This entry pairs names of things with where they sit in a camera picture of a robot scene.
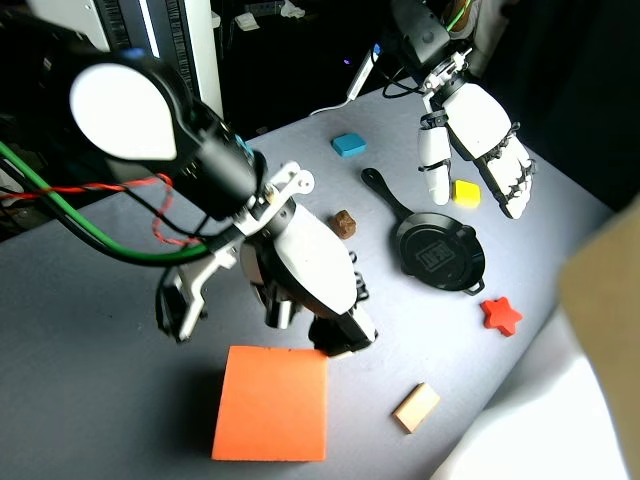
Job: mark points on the blue block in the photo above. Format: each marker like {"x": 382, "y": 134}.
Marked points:
{"x": 349, "y": 144}

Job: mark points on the white cabinet column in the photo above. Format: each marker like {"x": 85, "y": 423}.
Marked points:
{"x": 200, "y": 50}

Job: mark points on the yellow block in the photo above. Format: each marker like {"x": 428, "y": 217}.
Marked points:
{"x": 466, "y": 193}

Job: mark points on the tan wooden block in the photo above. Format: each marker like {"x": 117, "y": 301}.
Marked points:
{"x": 416, "y": 407}

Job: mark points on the brown cardboard sheet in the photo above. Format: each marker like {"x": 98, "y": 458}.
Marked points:
{"x": 605, "y": 300}

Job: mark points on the grey table cloth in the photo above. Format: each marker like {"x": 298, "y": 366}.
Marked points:
{"x": 100, "y": 350}

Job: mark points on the red star block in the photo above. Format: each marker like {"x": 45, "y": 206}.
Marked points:
{"x": 500, "y": 315}

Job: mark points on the large orange block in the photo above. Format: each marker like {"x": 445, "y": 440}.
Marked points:
{"x": 272, "y": 405}

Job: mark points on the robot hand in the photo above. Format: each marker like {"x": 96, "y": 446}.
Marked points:
{"x": 310, "y": 260}
{"x": 475, "y": 120}

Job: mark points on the black cast iron skillet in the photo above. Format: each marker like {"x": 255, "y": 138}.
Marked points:
{"x": 440, "y": 255}

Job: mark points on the small brown object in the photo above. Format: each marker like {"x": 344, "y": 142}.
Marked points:
{"x": 345, "y": 224}

